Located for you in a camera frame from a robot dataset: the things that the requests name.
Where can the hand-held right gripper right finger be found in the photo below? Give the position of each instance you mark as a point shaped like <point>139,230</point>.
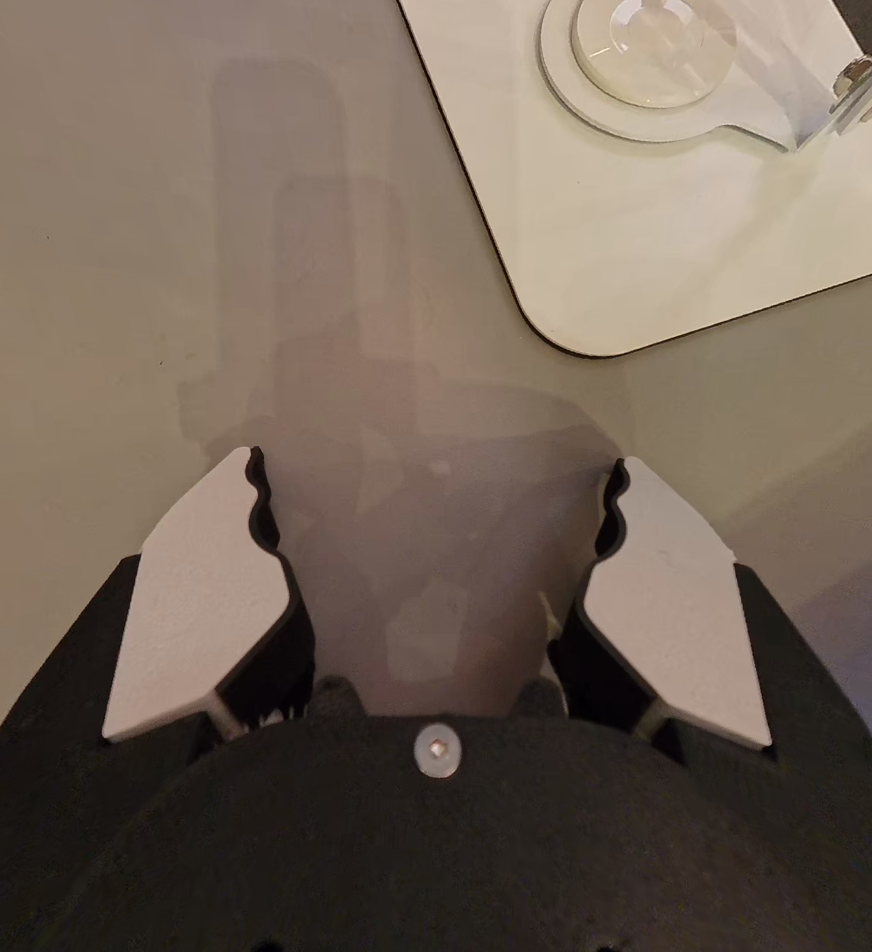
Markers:
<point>682,618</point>

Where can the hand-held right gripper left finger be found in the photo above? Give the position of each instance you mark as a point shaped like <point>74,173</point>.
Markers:
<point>191,618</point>

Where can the clear round stand foot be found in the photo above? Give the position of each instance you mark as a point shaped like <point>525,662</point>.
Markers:
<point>652,60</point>

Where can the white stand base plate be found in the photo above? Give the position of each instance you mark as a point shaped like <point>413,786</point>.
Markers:
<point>659,253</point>

